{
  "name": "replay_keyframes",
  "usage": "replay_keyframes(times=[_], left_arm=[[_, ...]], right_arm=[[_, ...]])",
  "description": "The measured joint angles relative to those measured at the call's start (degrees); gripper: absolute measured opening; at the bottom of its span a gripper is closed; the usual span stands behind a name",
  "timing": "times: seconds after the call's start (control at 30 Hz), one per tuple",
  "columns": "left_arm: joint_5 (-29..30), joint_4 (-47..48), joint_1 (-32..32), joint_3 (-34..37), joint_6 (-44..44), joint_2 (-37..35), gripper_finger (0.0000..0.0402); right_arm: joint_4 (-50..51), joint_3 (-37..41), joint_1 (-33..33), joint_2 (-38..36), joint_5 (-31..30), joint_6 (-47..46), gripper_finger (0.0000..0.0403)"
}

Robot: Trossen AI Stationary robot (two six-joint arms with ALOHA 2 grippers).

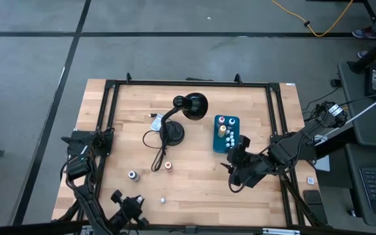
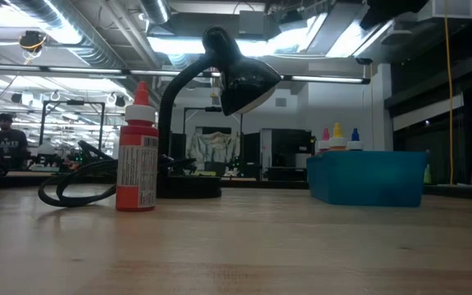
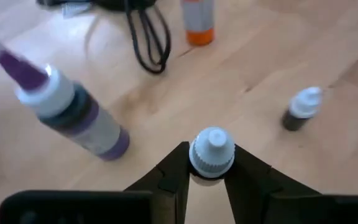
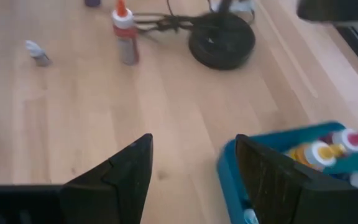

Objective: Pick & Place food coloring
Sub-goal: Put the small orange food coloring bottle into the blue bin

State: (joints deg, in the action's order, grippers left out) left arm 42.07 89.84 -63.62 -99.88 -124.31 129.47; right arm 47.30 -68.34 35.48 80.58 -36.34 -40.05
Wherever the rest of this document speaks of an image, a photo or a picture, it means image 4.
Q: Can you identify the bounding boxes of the black gooseneck desk lamp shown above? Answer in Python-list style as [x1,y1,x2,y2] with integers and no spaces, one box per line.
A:
[187,0,358,71]

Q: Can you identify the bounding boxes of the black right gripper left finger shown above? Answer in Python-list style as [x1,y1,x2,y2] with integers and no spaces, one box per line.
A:
[0,133,154,224]

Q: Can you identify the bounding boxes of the black lamp power cord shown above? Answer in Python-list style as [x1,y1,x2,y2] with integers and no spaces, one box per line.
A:
[132,0,213,34]

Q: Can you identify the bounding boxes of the large yellow food coloring bottle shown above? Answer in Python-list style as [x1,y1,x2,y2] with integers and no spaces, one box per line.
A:
[286,139,347,170]

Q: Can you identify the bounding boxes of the large orange food coloring bottle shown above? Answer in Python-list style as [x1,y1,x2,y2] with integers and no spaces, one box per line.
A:
[111,0,140,66]

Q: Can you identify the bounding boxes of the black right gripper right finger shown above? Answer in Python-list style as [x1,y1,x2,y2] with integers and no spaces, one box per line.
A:
[235,134,358,224]

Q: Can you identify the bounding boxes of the teal plastic bin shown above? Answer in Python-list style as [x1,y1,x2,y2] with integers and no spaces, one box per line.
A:
[217,121,358,224]

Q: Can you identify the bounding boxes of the large red food coloring bottle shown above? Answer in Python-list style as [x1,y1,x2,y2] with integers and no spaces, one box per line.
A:
[320,129,358,153]

